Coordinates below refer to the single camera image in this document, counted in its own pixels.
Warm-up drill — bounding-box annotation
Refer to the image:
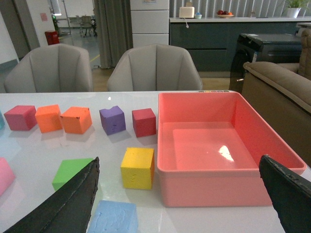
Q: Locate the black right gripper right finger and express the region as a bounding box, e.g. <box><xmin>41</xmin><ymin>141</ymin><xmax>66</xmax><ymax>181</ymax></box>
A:
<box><xmin>259</xmin><ymin>155</ymin><xmax>311</xmax><ymax>233</ymax></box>

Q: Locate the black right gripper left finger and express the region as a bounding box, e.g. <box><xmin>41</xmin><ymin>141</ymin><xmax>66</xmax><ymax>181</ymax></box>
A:
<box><xmin>6</xmin><ymin>157</ymin><xmax>100</xmax><ymax>233</ymax></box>

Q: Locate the light blue foam block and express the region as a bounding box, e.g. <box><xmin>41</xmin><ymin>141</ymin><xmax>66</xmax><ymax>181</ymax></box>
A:
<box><xmin>88</xmin><ymin>200</ymin><xmax>138</xmax><ymax>233</ymax></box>

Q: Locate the green foam block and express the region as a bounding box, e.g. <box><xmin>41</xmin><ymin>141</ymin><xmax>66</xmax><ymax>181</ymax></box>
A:
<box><xmin>52</xmin><ymin>158</ymin><xmax>93</xmax><ymax>191</ymax></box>

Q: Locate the pink foam block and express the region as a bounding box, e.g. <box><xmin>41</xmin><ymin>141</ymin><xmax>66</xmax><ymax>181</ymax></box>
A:
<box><xmin>0</xmin><ymin>157</ymin><xmax>15</xmax><ymax>195</ymax></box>

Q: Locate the yellow foam block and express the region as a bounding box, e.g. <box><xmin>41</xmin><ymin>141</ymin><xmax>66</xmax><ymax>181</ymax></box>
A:
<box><xmin>121</xmin><ymin>148</ymin><xmax>155</xmax><ymax>190</ymax></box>

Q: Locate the orange foam block with marks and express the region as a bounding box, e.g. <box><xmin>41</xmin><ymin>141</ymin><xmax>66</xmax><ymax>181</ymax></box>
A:
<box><xmin>60</xmin><ymin>106</ymin><xmax>92</xmax><ymax>134</ymax></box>

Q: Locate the pink plastic bin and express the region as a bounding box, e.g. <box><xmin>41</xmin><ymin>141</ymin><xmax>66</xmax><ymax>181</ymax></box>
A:
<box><xmin>157</xmin><ymin>91</ymin><xmax>307</xmax><ymax>207</ymax></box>

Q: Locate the brown sofa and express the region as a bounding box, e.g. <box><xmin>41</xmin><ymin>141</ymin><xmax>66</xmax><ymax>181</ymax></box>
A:
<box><xmin>242</xmin><ymin>29</ymin><xmax>311</xmax><ymax>165</ymax></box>

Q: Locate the notched purple foam block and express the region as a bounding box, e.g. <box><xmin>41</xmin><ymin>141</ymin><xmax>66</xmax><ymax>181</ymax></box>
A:
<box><xmin>99</xmin><ymin>106</ymin><xmax>126</xmax><ymax>135</ymax></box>

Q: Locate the magenta red foam block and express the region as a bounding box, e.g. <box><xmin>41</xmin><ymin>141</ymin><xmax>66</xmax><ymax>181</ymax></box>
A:
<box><xmin>4</xmin><ymin>105</ymin><xmax>37</xmax><ymax>131</ymax></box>

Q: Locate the teal plastic bin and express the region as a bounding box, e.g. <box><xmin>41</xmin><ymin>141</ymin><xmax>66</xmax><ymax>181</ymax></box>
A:
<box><xmin>0</xmin><ymin>112</ymin><xmax>5</xmax><ymax>129</ymax></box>

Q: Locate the dark red foam block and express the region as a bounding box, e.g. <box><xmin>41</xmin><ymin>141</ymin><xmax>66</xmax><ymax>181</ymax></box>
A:
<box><xmin>132</xmin><ymin>108</ymin><xmax>156</xmax><ymax>137</ymax></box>

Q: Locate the left grey armchair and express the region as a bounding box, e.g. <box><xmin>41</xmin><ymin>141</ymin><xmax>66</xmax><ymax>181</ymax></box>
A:
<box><xmin>4</xmin><ymin>44</ymin><xmax>93</xmax><ymax>93</ymax></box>

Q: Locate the grey armchair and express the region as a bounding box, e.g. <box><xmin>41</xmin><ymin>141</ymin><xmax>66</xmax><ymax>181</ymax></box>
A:
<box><xmin>107</xmin><ymin>44</ymin><xmax>203</xmax><ymax>92</ymax></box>
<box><xmin>4</xmin><ymin>44</ymin><xmax>93</xmax><ymax>93</ymax></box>

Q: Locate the black appliance box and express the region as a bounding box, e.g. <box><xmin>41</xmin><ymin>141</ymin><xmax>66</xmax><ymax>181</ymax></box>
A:
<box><xmin>229</xmin><ymin>33</ymin><xmax>301</xmax><ymax>93</ymax></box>

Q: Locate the right grey armchair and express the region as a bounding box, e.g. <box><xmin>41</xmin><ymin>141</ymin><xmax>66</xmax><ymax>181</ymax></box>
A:
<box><xmin>107</xmin><ymin>44</ymin><xmax>203</xmax><ymax>92</ymax></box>

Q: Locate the dark grey counter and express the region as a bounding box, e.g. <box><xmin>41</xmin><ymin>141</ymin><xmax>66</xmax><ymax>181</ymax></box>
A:
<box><xmin>169</xmin><ymin>17</ymin><xmax>311</xmax><ymax>72</ymax></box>

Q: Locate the potted plant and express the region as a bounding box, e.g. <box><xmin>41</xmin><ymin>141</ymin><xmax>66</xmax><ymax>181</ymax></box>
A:
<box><xmin>283</xmin><ymin>0</ymin><xmax>311</xmax><ymax>18</ymax></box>

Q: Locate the fruit bowl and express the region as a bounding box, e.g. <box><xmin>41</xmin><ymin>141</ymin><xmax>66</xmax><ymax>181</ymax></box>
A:
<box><xmin>217</xmin><ymin>10</ymin><xmax>234</xmax><ymax>18</ymax></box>

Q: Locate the grey curtain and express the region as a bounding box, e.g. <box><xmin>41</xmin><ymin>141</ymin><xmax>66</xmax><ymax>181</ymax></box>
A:
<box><xmin>94</xmin><ymin>0</ymin><xmax>133</xmax><ymax>68</ymax></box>

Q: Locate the white cabinet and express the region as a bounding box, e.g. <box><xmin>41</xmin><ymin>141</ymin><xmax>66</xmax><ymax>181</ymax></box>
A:
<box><xmin>130</xmin><ymin>0</ymin><xmax>170</xmax><ymax>48</ymax></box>

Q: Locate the cream toaster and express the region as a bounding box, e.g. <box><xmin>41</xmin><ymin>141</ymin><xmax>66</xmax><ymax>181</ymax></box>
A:
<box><xmin>179</xmin><ymin>1</ymin><xmax>194</xmax><ymax>18</ymax></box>

